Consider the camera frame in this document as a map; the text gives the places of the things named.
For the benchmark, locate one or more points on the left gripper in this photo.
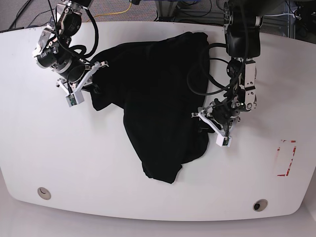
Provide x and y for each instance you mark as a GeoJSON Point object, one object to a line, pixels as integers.
{"type": "Point", "coordinates": [218, 116]}

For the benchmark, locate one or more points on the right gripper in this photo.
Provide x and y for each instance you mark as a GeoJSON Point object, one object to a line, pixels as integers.
{"type": "Point", "coordinates": [80, 77]}

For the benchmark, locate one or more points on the black t-shirt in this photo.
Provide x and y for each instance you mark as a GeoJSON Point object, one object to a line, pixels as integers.
{"type": "Point", "coordinates": [148, 80]}

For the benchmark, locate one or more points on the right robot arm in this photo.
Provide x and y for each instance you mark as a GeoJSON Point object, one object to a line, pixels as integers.
{"type": "Point", "coordinates": [54, 49]}

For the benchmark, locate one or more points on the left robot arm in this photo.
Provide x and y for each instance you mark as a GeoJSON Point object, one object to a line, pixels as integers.
{"type": "Point", "coordinates": [243, 20]}

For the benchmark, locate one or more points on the red tape rectangle marking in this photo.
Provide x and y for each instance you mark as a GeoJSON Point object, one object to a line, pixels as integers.
{"type": "Point", "coordinates": [284, 158]}

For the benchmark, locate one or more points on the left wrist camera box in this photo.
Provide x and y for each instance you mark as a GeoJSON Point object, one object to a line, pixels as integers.
{"type": "Point", "coordinates": [223, 141]}

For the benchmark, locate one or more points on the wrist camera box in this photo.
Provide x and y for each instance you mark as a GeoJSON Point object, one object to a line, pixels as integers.
{"type": "Point", "coordinates": [74, 98]}
{"type": "Point", "coordinates": [223, 141]}

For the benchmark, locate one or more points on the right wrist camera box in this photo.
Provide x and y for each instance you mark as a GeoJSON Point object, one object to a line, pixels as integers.
{"type": "Point", "coordinates": [74, 98]}

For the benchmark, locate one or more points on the right table cable grommet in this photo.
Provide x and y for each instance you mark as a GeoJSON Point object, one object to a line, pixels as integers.
{"type": "Point", "coordinates": [260, 205]}

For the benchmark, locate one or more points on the table cable grommet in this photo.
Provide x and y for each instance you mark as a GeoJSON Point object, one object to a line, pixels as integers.
{"type": "Point", "coordinates": [260, 205]}
{"type": "Point", "coordinates": [44, 193]}

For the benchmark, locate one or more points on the left table cable grommet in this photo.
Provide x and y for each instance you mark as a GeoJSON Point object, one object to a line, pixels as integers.
{"type": "Point", "coordinates": [44, 193]}

